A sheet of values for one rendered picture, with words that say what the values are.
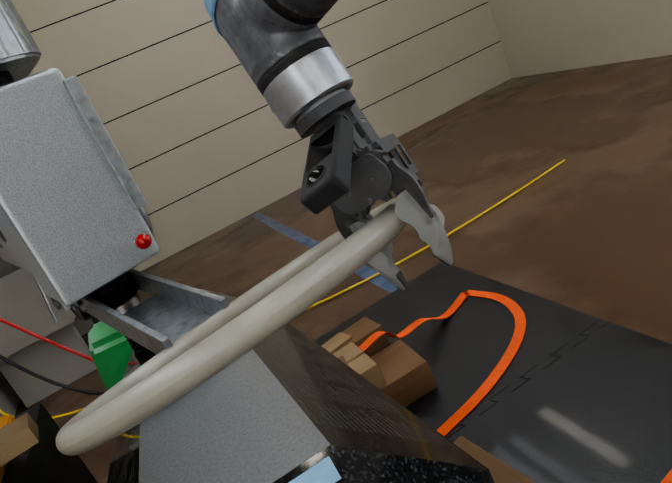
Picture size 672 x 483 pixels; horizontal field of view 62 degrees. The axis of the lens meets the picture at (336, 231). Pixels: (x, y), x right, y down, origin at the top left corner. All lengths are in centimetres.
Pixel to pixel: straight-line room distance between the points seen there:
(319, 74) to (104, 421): 38
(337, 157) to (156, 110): 564
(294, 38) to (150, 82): 559
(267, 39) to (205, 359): 31
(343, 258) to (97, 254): 79
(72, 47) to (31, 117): 498
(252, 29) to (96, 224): 72
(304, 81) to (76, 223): 74
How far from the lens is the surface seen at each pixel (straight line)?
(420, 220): 58
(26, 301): 406
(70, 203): 121
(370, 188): 58
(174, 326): 105
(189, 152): 617
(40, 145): 121
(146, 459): 121
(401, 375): 222
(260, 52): 60
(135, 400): 51
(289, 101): 58
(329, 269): 49
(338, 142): 55
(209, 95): 622
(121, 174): 123
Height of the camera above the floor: 137
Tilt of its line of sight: 18 degrees down
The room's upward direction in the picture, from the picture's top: 24 degrees counter-clockwise
